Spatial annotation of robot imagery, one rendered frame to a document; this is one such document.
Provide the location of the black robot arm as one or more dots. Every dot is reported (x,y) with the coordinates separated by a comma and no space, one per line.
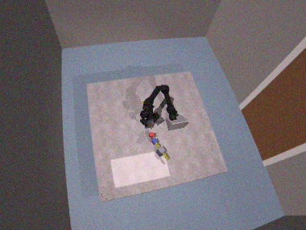
(150,100)

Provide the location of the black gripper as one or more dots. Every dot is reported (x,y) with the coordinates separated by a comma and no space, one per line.
(149,117)

